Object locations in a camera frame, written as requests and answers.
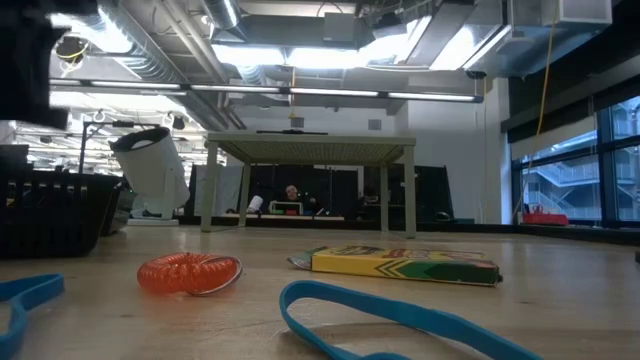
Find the white ceiling unit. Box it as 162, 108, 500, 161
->
542, 0, 614, 27

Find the small white-framed screen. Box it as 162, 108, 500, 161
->
269, 200, 305, 217

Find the light wood desk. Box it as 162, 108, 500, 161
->
223, 213, 346, 222

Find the white desk lamp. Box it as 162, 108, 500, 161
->
108, 126, 192, 227

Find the black plastic basket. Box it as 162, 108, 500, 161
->
0, 169, 125, 260
99, 183, 137, 237

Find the yellow hanging cable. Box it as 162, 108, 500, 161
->
534, 19, 558, 139

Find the yellow green crayon box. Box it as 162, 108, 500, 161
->
287, 243, 504, 288

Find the red bin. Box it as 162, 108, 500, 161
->
519, 203, 570, 227

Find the black partition panel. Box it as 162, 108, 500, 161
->
189, 163, 454, 225

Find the red-orange coil wristband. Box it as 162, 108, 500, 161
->
136, 252, 245, 297

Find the person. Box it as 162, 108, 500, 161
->
282, 183, 319, 206

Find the black yellow cord reel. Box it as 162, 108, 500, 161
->
52, 34, 91, 79

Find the silver spiral ventilation duct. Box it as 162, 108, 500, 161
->
49, 0, 241, 132

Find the blue rubber band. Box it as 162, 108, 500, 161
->
278, 279, 545, 360
0, 273, 66, 360

